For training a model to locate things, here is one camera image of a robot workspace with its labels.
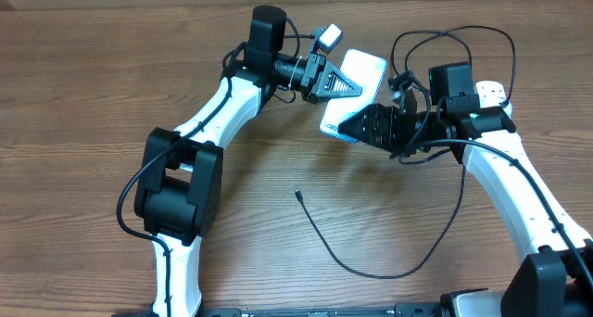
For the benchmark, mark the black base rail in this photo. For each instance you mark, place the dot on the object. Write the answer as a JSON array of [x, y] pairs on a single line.
[[416, 309]]

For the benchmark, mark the Samsung Galaxy smartphone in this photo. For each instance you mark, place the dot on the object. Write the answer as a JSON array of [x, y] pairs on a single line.
[[361, 75]]

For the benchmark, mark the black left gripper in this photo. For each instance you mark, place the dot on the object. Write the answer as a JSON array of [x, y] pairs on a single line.
[[311, 75]]

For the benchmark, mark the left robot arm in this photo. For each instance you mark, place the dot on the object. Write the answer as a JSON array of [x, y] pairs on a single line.
[[179, 183]]

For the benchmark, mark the white charger plug adapter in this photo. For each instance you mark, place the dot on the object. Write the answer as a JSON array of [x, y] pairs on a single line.
[[507, 107]]

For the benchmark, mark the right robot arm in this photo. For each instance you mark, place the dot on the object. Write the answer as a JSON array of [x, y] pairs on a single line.
[[555, 275]]

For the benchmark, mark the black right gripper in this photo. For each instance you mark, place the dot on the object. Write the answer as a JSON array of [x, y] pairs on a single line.
[[386, 138]]

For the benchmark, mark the white power strip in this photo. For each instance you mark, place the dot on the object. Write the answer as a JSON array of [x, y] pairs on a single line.
[[490, 93]]

